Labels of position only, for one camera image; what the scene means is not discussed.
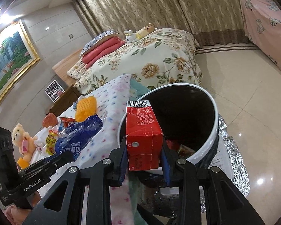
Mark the red milk carton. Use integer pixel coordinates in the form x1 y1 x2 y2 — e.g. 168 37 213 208
125 100 163 171

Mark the blue plastic bag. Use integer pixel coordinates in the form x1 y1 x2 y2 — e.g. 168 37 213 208
55 115 103 160

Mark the yellow snack bag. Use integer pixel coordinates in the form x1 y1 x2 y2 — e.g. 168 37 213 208
46 132 58 155

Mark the orange snack wrapper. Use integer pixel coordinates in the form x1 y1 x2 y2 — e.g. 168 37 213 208
60 117 75 128

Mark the white red plastic bag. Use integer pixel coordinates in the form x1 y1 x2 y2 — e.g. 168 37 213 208
34 128 50 156

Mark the white trash bin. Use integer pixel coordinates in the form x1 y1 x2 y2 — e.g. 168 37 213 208
118 83 218 175

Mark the person's left hand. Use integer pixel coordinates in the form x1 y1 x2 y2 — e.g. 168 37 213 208
4 191 41 225

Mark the orange toy block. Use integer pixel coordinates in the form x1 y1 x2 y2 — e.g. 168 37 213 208
17 157 29 169

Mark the silver foil mat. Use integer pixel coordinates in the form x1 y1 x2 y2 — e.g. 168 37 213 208
199 113 251 214

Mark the beige teddy bear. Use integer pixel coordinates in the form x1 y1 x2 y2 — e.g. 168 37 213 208
11 123 37 163

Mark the red apple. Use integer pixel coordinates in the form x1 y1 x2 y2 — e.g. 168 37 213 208
42 113 58 128

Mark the white dotted quilt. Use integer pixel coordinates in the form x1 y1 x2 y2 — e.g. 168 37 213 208
38 74 134 224

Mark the wooden nightstand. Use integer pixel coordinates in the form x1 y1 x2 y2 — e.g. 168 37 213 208
46 85 81 116

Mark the teal bed sheet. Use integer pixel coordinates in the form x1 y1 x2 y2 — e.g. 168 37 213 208
129 78 150 101

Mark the floral pillow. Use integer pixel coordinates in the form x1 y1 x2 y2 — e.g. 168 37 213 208
66 58 87 80

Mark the wooden headboard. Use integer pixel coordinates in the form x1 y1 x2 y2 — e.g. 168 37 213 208
52 48 82 86

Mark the floral bed comforter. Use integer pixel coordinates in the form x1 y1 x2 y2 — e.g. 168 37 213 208
74 28 202 95

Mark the framed landscape painting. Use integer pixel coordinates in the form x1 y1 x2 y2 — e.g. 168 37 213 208
0 20 40 104

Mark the folded red blanket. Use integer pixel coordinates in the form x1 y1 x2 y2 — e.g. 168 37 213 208
82 37 125 69

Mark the blue dotted pillow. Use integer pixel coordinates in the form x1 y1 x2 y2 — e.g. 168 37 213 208
79 31 118 58

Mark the white bunny plush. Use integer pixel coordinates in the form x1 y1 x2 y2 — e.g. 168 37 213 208
123 30 138 43

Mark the yellow bear plush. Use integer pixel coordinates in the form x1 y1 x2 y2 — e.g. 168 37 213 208
135 23 157 40

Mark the pink heart cover furniture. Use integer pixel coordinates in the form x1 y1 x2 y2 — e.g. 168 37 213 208
240 0 281 70

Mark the beige patterned curtain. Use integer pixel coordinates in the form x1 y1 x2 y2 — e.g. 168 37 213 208
73 0 248 46

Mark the photo grid frame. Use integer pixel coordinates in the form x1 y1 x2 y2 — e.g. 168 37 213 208
44 80 64 102

